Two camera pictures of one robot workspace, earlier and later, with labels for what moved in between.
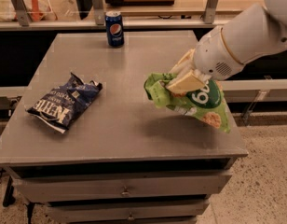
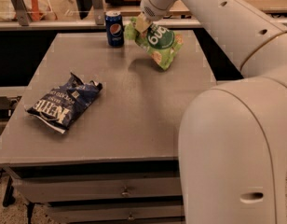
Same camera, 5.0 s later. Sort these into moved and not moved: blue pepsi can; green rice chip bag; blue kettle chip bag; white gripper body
Moved: white gripper body; green rice chip bag
Not moved: blue kettle chip bag; blue pepsi can
